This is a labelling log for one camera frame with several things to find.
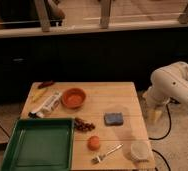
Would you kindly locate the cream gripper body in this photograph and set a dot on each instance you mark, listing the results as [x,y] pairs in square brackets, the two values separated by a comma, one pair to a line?
[154,112]

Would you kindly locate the blue sponge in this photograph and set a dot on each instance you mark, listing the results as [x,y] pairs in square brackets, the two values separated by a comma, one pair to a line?
[113,119]

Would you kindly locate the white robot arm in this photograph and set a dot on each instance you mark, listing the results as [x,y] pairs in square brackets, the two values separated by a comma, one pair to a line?
[167,82]

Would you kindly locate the green plastic tray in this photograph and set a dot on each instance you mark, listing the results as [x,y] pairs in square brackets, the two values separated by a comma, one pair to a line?
[40,145]

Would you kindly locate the white plastic cup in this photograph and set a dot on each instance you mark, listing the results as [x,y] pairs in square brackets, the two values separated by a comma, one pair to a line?
[139,151]

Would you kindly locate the wooden table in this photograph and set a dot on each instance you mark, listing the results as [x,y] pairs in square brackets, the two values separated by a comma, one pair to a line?
[102,98]

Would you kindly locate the orange fruit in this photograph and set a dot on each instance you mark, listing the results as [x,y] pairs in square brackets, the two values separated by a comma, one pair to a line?
[93,143]

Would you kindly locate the brown grape bunch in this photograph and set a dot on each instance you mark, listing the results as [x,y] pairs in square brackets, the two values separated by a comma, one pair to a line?
[82,126]

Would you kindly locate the silver fork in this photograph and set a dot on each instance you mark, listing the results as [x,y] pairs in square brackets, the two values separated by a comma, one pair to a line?
[101,157]

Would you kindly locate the orange bowl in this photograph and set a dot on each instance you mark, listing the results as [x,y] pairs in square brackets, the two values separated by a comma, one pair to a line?
[73,98]

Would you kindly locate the white tube with black cap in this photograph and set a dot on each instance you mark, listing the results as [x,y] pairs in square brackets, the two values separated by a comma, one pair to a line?
[47,106]

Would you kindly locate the dark red toy pepper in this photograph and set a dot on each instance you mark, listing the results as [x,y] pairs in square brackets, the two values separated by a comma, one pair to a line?
[45,84]

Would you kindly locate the yellow banana toy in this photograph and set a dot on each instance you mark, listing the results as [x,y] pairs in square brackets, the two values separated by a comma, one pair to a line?
[38,94]

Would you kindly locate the white window rail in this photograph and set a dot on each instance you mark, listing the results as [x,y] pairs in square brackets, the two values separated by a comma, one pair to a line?
[93,28]

